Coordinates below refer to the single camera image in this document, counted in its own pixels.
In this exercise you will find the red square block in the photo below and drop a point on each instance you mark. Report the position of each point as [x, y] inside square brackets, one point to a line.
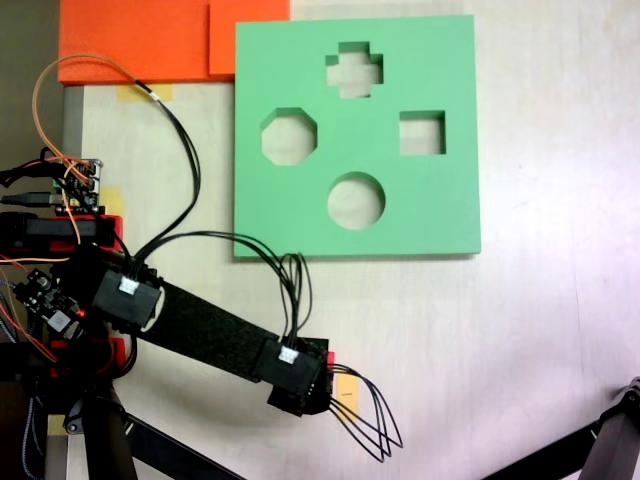
[331, 357]

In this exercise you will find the large orange foam block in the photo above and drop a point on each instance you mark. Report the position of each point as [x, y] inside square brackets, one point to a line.
[125, 40]

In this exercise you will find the yellow tape marker with line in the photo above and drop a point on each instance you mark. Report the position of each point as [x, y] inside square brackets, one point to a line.
[348, 395]

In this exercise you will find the thin black tripod strut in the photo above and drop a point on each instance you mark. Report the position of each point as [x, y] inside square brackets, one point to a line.
[545, 452]
[180, 455]

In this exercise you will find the green shape sorter board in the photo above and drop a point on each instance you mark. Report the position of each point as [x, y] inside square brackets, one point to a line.
[440, 225]

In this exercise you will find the thick black tripod leg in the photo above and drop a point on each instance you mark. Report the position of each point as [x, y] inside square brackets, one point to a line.
[107, 445]
[615, 445]

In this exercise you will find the yellow tape under tripod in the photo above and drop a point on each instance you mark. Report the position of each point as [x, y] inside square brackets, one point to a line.
[55, 425]

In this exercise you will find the small yellow tape piece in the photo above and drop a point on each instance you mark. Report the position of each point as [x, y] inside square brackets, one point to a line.
[114, 195]

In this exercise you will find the black circuit board with inductor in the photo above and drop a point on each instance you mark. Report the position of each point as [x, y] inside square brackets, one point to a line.
[50, 300]

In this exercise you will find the circuit board with green terminal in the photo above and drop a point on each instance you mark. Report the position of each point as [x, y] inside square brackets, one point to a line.
[80, 187]

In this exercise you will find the black USB plug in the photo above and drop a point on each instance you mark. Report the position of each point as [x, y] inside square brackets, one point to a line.
[35, 199]

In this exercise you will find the wide yellow tape strip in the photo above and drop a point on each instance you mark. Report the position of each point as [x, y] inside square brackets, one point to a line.
[145, 93]

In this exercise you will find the red printed base mount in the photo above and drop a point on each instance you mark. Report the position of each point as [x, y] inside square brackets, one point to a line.
[116, 225]

